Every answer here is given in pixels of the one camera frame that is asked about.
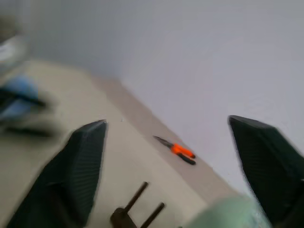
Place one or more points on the blue plate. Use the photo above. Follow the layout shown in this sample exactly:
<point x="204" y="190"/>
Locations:
<point x="20" y="95"/>

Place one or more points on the dark metal clamp tool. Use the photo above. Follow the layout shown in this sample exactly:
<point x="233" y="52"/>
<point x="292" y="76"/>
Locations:
<point x="135" y="209"/>

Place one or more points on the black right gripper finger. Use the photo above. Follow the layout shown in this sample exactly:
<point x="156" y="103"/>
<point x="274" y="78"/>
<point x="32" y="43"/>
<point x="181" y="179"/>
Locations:
<point x="26" y="131"/>
<point x="268" y="166"/>
<point x="64" y="180"/>
<point x="21" y="97"/>

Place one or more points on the orange and black pliers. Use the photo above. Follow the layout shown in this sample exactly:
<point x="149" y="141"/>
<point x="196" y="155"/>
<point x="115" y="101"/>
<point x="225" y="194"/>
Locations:
<point x="177" y="150"/>

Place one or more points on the green plate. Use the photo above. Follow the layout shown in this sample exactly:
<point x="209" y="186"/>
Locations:
<point x="225" y="213"/>

